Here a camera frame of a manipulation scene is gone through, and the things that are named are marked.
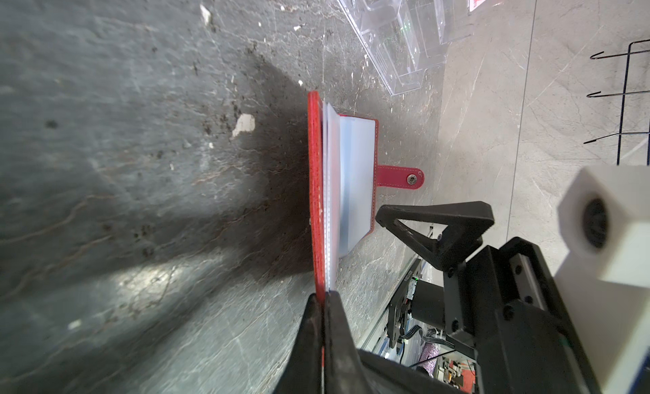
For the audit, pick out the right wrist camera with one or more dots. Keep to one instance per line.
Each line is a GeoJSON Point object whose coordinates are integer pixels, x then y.
{"type": "Point", "coordinates": [604, 280]}

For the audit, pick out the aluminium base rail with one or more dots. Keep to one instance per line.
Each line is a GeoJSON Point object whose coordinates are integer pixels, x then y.
{"type": "Point", "coordinates": [396, 335]}

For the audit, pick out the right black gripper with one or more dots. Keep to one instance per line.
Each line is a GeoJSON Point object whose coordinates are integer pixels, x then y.
{"type": "Point", "coordinates": [523, 340]}

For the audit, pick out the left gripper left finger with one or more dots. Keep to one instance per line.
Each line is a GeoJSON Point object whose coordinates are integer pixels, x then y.
{"type": "Point", "coordinates": [303, 372]}

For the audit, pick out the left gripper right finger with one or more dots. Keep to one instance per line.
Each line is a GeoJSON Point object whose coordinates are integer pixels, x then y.
{"type": "Point", "coordinates": [343, 369]}

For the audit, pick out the black wire hook rack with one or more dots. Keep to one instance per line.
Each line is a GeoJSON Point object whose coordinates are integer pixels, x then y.
{"type": "Point", "coordinates": [634, 48]}

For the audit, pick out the clear acrylic card stand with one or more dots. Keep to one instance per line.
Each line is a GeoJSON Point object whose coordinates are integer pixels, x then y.
{"type": "Point", "coordinates": [405, 38]}

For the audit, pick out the red leather card holder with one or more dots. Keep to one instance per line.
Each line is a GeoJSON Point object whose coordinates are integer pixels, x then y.
{"type": "Point", "coordinates": [344, 176]}

